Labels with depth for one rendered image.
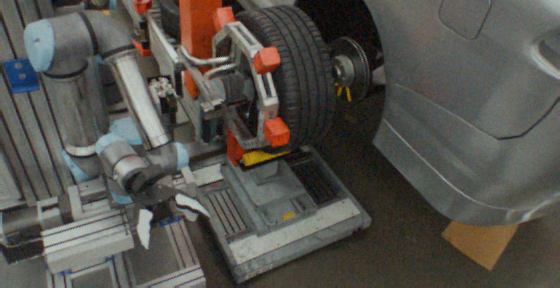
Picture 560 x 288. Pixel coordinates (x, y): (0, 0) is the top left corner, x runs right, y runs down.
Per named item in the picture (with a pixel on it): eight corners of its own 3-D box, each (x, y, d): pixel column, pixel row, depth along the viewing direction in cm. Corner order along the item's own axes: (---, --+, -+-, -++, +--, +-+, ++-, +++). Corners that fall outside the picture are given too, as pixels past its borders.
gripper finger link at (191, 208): (212, 222, 102) (175, 210, 102) (215, 205, 98) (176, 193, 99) (207, 232, 99) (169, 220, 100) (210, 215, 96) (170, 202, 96)
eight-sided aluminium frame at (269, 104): (270, 168, 197) (283, 69, 160) (257, 173, 194) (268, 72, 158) (223, 99, 231) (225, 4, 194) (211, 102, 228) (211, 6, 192)
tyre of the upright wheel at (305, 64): (350, 46, 163) (268, -19, 206) (296, 58, 154) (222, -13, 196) (324, 169, 206) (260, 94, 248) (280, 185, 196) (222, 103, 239)
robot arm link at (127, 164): (142, 152, 105) (110, 162, 100) (152, 163, 103) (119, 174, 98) (142, 174, 110) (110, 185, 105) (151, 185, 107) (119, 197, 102)
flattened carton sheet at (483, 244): (525, 216, 267) (527, 212, 265) (489, 272, 235) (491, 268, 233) (479, 188, 280) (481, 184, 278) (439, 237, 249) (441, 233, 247)
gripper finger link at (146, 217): (148, 262, 90) (154, 227, 97) (149, 244, 87) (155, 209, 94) (132, 261, 90) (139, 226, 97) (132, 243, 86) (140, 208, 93)
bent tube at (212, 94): (256, 90, 173) (258, 68, 166) (211, 101, 165) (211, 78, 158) (238, 67, 184) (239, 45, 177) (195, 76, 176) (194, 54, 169)
